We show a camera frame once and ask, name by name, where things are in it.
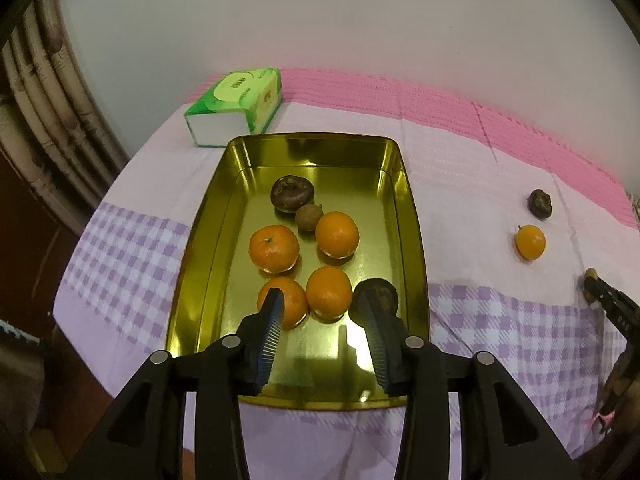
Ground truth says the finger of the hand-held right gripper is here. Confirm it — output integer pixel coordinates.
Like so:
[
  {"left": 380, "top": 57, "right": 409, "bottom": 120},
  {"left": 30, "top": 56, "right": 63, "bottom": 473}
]
[{"left": 584, "top": 276, "right": 640, "bottom": 343}]

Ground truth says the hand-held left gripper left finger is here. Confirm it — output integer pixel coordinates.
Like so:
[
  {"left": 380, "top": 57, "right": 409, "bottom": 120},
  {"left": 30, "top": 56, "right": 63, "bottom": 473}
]
[{"left": 65, "top": 287, "right": 286, "bottom": 480}]

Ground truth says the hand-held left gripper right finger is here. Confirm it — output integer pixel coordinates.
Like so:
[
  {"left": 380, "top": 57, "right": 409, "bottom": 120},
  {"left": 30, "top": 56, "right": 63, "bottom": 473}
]
[{"left": 354, "top": 290, "right": 573, "bottom": 480}]

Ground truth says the tan longan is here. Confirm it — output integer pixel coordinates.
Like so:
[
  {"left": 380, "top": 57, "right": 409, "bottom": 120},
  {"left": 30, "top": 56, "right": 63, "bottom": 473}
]
[
  {"left": 583, "top": 268, "right": 600, "bottom": 306},
  {"left": 295, "top": 203, "right": 324, "bottom": 233}
]

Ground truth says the orange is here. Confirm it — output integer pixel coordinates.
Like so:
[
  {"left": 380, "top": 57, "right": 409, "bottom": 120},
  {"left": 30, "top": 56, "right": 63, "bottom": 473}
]
[
  {"left": 257, "top": 276, "right": 310, "bottom": 330},
  {"left": 515, "top": 224, "right": 547, "bottom": 262},
  {"left": 315, "top": 211, "right": 360, "bottom": 259},
  {"left": 305, "top": 266, "right": 353, "bottom": 319},
  {"left": 249, "top": 224, "right": 301, "bottom": 274}
]

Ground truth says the dark brown round fruit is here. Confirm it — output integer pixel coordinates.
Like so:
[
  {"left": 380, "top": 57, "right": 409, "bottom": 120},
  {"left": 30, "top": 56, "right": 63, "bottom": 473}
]
[
  {"left": 349, "top": 278, "right": 399, "bottom": 328},
  {"left": 271, "top": 175, "right": 315, "bottom": 213},
  {"left": 529, "top": 189, "right": 554, "bottom": 219}
]

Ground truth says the gold and red tin box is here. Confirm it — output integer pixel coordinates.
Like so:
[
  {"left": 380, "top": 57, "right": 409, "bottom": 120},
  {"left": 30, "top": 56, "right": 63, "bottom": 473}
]
[{"left": 166, "top": 132, "right": 431, "bottom": 412}]

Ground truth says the pink and purple bed sheet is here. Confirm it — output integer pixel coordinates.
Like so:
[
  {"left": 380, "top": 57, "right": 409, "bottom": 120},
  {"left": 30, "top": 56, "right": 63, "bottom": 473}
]
[{"left": 52, "top": 67, "right": 640, "bottom": 480}]

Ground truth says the brown wooden furniture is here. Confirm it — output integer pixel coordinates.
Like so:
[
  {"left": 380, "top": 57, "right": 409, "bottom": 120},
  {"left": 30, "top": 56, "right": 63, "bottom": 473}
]
[{"left": 0, "top": 95, "right": 116, "bottom": 471}]

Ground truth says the green tissue pack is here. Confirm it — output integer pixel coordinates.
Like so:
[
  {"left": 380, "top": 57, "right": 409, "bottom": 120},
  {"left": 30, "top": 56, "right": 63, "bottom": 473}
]
[{"left": 183, "top": 67, "right": 283, "bottom": 149}]

